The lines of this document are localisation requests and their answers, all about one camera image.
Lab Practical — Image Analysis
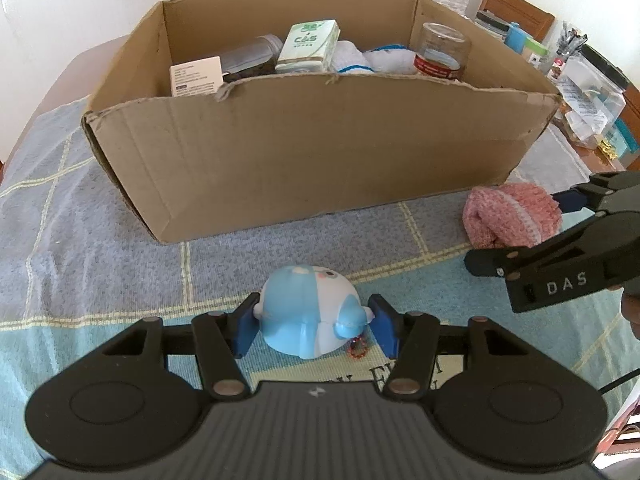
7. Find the brown cardboard box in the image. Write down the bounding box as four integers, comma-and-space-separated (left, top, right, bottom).
81, 0, 561, 245

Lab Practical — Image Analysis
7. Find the glass jar with black lid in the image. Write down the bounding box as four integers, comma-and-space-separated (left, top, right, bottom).
472, 10, 506, 36

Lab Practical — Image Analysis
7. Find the black cable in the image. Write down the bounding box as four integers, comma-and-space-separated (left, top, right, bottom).
597, 365, 640, 397

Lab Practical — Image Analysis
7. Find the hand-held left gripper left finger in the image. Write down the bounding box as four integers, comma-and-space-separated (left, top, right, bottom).
100, 294, 261, 398

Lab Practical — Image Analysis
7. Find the white sock with blue stripe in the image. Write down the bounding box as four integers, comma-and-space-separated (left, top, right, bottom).
362, 45, 421, 75
327, 40, 373, 75

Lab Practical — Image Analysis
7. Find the teal packet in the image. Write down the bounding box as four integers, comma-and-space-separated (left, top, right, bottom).
607, 120, 640, 157

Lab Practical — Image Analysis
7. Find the large clear jar black lid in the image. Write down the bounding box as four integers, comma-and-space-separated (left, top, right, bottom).
557, 44, 631, 150

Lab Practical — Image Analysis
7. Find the glass jar with red band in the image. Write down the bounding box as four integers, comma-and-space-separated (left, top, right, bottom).
413, 22, 472, 81

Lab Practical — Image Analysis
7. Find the wooden chair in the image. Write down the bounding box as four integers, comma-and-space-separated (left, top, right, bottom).
477, 0, 556, 41

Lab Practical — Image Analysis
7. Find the pink knit sock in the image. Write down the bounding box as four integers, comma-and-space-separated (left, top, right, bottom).
462, 183, 562, 249

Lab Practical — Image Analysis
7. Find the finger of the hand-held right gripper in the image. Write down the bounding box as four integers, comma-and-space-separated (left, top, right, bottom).
550, 171, 640, 213
464, 215, 613, 278

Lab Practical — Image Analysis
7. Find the cup of pens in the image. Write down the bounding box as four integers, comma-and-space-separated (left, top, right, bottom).
550, 20, 588, 78

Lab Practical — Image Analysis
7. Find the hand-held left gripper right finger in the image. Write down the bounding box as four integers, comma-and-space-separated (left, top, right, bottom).
369, 294, 541, 398

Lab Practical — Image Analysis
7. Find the blue container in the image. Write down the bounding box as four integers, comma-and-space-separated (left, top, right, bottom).
504, 22, 528, 51

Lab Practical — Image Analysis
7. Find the yellow lettered card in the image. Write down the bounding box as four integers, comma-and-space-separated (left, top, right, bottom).
237, 347, 473, 392

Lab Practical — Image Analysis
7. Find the checked grey green table cloth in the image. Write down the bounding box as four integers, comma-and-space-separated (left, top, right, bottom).
0, 95, 638, 466

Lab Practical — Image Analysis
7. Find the translucent grey bottle with label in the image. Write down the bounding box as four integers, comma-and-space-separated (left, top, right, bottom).
220, 34, 282, 83

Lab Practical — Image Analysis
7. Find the blue white whale toy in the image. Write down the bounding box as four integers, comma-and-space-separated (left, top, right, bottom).
254, 265, 375, 361

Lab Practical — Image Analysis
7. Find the beige cosmetic box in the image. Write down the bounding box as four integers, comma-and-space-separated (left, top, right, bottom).
169, 56, 224, 97

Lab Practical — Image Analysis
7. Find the person's right hand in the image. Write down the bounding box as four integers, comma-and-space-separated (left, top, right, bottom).
620, 291, 640, 342

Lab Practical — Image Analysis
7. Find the white green tissue packet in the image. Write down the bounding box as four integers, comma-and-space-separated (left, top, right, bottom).
276, 19, 341, 73

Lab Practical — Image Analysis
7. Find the small jar with green lid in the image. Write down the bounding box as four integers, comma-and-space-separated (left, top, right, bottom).
522, 37, 550, 73

